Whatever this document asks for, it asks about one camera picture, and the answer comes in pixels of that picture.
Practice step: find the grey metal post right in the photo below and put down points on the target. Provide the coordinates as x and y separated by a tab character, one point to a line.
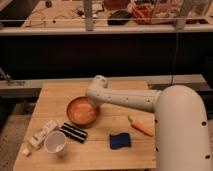
182	18

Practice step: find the black object on bench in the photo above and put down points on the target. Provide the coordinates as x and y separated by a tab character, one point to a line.
119	17

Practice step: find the orange carrot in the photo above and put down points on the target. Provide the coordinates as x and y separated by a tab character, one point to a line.
138	126

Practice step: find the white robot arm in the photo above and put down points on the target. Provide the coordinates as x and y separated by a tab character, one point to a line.
182	139

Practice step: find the orange crate on bench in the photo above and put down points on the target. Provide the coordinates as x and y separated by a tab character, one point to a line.
142	15

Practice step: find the white plastic cup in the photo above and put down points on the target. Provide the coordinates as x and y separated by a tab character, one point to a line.
55	143

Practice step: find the black striped cylinder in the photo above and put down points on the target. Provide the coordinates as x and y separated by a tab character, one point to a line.
74	132

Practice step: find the white tube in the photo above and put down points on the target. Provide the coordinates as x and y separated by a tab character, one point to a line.
36	141

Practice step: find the grey metal post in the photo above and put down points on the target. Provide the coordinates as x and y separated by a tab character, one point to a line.
87	4
182	18

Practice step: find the blue sponge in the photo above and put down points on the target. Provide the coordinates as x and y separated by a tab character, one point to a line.
119	140

